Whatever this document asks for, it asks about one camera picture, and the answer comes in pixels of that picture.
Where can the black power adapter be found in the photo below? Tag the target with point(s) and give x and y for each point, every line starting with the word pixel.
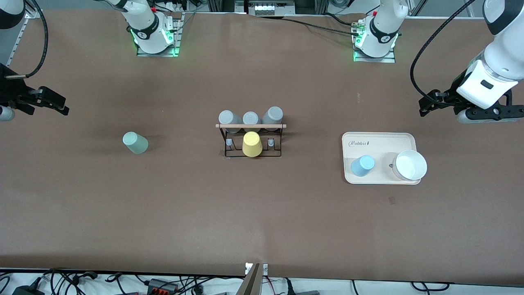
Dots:
pixel 28 291

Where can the pale green cup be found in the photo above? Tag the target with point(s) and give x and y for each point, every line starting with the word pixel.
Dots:
pixel 136 143

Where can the tapered camera post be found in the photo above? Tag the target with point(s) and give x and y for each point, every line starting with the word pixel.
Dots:
pixel 250 282

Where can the aluminium rail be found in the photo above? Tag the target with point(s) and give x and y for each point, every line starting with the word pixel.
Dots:
pixel 18 39
pixel 421 7

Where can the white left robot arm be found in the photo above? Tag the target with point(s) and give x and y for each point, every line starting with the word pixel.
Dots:
pixel 505 57

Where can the white bowl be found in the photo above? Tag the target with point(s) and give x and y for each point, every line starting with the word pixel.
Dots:
pixel 410 165

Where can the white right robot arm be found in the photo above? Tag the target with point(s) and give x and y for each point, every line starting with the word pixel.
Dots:
pixel 143 20

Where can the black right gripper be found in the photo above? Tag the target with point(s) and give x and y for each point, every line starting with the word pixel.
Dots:
pixel 10 88

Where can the yellow cup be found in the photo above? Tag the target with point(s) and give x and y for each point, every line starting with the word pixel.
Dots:
pixel 252 144

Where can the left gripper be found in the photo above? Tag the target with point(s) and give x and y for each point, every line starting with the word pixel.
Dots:
pixel 451 94

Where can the grey cup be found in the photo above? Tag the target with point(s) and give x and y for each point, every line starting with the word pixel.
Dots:
pixel 273 114
pixel 251 118
pixel 230 118

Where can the beige rabbit tray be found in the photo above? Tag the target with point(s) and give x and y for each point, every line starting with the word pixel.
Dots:
pixel 380 143

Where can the black box orange connectors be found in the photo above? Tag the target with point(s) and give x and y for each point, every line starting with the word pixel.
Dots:
pixel 161 287

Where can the white power strip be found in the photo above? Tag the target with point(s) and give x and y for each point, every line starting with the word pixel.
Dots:
pixel 273 8

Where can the white label plate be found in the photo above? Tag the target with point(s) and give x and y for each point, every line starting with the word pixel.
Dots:
pixel 265 268

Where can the light blue cup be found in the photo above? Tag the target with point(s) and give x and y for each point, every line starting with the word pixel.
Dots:
pixel 362 166

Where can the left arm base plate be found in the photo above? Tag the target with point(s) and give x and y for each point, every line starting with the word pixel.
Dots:
pixel 389 60

